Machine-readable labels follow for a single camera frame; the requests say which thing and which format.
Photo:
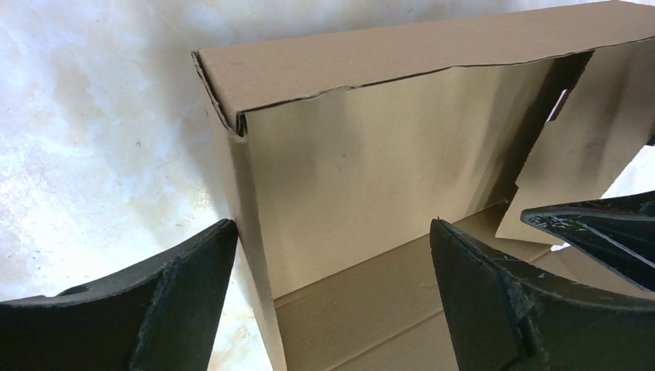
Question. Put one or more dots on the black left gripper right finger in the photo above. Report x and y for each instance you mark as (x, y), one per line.
(506, 314)

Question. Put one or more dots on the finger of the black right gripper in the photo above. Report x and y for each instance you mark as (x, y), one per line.
(617, 232)

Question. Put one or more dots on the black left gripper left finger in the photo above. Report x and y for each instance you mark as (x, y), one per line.
(159, 314)

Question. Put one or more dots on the brown cardboard box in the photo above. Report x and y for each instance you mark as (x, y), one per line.
(337, 151)

